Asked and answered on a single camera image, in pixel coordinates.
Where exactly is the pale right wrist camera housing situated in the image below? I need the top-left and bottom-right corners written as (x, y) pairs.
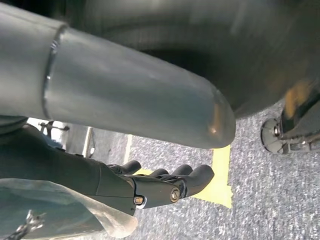
top-left (0, 178), bottom-right (139, 240)

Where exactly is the yellow floor tape square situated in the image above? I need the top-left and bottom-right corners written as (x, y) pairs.
top-left (134, 144), bottom-right (234, 210)

